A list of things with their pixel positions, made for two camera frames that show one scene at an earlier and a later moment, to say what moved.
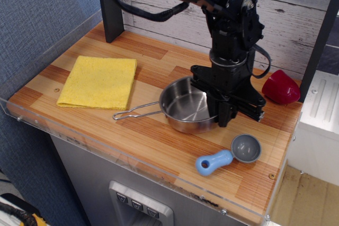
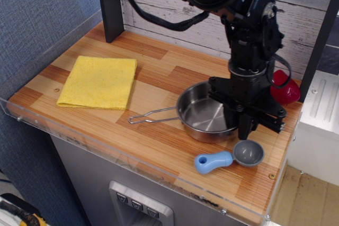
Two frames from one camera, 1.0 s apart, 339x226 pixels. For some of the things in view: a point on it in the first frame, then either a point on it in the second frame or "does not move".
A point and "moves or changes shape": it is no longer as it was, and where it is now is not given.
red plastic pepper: x=278 y=87 does not move
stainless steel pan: x=184 y=105 moves or changes shape
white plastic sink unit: x=314 y=148 does not move
